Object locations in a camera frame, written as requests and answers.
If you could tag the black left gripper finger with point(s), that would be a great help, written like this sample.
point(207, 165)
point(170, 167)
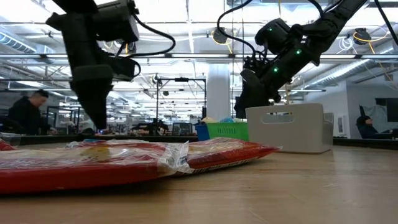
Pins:
point(96, 102)

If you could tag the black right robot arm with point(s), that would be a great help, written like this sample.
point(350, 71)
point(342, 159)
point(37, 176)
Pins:
point(326, 21)

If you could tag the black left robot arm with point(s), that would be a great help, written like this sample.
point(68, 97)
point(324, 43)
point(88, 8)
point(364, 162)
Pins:
point(115, 21)

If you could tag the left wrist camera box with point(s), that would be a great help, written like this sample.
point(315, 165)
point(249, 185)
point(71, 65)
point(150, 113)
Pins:
point(124, 68)

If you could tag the person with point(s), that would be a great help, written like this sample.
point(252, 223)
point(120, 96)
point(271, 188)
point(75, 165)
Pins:
point(26, 115)
point(367, 130)

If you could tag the white plastic bin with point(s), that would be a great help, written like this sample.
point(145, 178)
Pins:
point(298, 137)

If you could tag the black gantry frame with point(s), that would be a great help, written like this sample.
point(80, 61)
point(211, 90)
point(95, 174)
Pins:
point(181, 79)

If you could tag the red snack packet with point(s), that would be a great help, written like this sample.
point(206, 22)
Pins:
point(224, 155)
point(77, 177)

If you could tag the green plastic basket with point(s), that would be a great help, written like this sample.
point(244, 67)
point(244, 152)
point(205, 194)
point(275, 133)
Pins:
point(227, 130)

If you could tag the white frosted toy donut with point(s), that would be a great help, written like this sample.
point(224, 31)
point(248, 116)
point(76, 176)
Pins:
point(239, 120)

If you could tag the blue frosted toy donut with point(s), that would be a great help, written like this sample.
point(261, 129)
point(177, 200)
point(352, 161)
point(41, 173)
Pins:
point(226, 120)

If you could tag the blue plastic basket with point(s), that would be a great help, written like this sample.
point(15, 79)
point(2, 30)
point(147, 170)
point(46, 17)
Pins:
point(202, 132)

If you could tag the dark wall screen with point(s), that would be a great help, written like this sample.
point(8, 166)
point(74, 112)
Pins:
point(391, 109)

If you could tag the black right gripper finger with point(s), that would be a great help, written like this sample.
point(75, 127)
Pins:
point(242, 109)

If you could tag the white building column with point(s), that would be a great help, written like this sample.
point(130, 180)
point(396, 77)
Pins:
point(218, 93)

